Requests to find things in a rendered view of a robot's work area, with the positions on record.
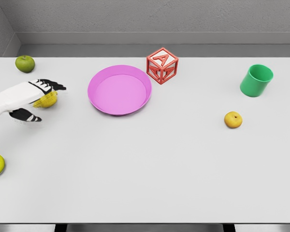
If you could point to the yellow pear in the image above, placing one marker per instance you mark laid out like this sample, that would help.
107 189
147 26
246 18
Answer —
233 120

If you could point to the yellow lemon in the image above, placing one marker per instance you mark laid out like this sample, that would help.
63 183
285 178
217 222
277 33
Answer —
48 101

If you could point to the pink plate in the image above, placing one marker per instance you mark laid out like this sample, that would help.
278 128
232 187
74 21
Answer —
119 90

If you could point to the green cup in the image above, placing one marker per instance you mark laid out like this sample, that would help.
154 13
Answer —
255 81

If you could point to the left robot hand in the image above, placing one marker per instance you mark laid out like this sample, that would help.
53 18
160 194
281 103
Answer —
24 92

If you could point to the red letter block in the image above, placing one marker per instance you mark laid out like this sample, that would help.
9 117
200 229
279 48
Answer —
162 66

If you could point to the green apple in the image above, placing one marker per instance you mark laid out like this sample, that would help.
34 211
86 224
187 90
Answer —
25 63

